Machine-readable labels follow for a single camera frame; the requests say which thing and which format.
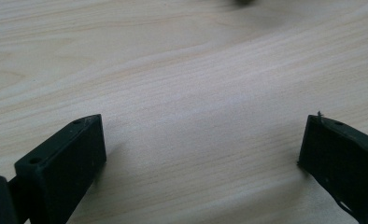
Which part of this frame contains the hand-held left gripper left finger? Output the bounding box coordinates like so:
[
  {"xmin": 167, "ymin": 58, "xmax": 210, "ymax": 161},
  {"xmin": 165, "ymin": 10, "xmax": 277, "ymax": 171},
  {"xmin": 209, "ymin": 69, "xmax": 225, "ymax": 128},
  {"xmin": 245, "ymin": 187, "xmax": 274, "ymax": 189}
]
[{"xmin": 14, "ymin": 114, "xmax": 107, "ymax": 224}]

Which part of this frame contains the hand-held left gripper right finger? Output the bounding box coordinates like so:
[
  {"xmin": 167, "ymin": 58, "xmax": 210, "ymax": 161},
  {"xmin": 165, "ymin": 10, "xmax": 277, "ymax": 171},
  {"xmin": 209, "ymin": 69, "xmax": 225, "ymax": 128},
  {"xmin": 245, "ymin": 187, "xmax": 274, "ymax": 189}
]
[{"xmin": 297, "ymin": 111, "xmax": 368, "ymax": 224}]

